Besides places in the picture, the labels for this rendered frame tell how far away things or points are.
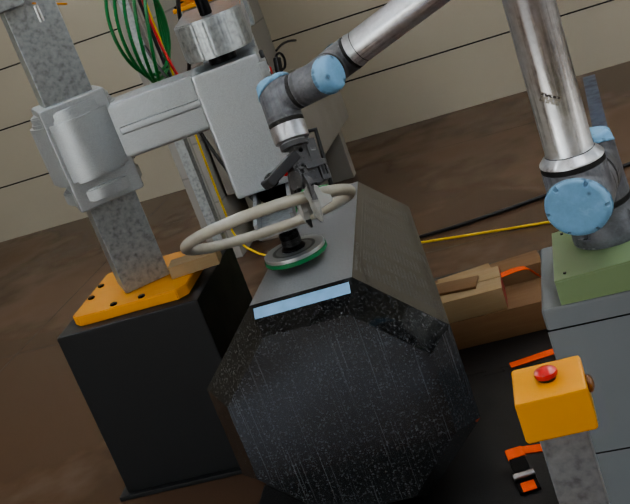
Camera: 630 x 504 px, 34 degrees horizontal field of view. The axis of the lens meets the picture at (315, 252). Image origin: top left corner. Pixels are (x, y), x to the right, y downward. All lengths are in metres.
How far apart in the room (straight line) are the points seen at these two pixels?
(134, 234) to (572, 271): 2.02
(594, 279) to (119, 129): 2.06
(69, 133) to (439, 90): 5.01
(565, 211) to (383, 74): 6.17
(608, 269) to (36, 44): 2.29
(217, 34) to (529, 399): 1.79
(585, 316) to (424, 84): 6.03
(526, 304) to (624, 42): 4.37
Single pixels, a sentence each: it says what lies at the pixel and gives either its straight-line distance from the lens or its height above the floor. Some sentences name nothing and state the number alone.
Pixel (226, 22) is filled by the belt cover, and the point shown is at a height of 1.68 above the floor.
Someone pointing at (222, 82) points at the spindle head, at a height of 1.51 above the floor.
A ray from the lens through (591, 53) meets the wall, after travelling 8.37.
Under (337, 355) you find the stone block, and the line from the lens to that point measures 3.17.
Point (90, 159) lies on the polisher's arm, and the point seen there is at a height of 1.33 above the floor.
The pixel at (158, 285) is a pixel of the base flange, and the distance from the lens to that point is 4.01.
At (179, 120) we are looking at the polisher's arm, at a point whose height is 1.35.
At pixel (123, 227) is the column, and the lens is 4.01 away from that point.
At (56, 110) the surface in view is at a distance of 3.89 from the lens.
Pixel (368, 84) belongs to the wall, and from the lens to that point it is 8.50.
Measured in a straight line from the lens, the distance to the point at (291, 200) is 2.47.
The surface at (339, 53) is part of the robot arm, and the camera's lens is 2.56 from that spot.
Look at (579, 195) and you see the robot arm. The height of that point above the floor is 1.14.
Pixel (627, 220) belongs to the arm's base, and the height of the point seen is 0.97.
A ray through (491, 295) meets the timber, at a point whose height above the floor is 0.22.
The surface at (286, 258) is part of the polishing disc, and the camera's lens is 3.34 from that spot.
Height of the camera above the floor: 1.92
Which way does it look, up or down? 18 degrees down
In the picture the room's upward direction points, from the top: 20 degrees counter-clockwise
